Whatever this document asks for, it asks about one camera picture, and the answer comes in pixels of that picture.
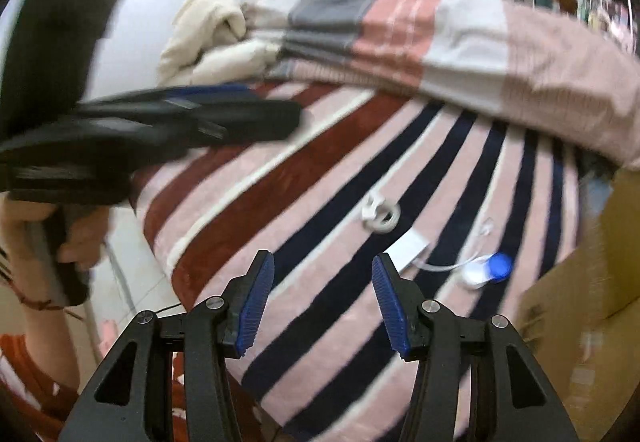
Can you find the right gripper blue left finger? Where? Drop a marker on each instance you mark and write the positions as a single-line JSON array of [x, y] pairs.
[[246, 298]]

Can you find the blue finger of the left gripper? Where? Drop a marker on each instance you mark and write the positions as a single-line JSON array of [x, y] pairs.
[[210, 92], [221, 121]]

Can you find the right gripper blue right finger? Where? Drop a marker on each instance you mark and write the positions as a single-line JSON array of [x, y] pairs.
[[400, 302]]

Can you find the person's left forearm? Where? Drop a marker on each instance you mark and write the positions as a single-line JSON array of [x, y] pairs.
[[50, 346]]

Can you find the person's left hand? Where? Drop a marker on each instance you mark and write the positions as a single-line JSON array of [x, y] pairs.
[[52, 249]]

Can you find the cream fluffy blanket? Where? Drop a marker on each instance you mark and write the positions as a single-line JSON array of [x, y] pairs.
[[209, 45]]

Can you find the blue white contact lens case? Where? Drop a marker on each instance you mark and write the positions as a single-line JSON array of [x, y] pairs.
[[484, 270]]

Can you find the striped pink fleece blanket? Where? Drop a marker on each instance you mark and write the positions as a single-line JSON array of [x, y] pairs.
[[366, 167]]

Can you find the brown cardboard box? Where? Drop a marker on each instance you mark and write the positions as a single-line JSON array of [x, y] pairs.
[[581, 319]]

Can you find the folded pink grey duvet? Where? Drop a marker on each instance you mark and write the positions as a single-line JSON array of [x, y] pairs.
[[499, 58]]

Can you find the dark grey bookshelf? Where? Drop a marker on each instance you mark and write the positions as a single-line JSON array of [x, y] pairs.
[[615, 20]]

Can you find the white charger adapter with cable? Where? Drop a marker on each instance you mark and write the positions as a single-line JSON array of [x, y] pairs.
[[408, 251]]

